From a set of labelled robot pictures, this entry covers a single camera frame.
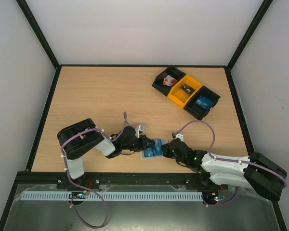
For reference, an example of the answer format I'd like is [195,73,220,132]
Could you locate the black bin with blue card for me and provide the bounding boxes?
[184,86,220,120]

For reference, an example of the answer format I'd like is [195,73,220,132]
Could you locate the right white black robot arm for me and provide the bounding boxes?
[161,138,287,202]

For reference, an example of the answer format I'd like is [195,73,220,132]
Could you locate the purple cable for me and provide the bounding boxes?
[173,120,289,208]
[60,111,131,228]

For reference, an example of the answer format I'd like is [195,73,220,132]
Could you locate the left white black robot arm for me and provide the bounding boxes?
[57,118,156,180]

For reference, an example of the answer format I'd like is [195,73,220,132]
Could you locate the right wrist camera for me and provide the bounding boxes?
[172,132,184,141]

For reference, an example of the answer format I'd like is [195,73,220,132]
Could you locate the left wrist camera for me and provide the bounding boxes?
[135,124,145,138]

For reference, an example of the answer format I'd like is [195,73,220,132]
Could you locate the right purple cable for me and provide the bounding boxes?
[173,120,289,208]

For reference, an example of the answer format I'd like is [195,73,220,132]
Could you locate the red white card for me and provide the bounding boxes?
[162,75,177,87]

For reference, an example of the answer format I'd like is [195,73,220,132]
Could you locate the black bin with red card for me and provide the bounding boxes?
[152,65,186,96]

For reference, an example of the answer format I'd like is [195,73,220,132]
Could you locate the yellow bin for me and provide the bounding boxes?
[167,75,203,108]

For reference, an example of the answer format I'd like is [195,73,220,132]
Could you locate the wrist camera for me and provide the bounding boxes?
[135,124,145,138]
[172,132,184,141]

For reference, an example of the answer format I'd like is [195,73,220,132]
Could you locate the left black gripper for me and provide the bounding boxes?
[121,135,155,152]

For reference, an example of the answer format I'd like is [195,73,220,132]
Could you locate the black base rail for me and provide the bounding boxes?
[14,170,270,191]

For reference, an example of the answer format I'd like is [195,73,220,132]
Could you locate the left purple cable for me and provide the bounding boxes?
[60,111,131,228]

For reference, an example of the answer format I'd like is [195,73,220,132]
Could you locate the white slotted cable duct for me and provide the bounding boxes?
[20,191,203,202]

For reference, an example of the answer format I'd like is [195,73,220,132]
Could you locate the dark card in yellow bin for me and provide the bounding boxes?
[180,84,195,96]

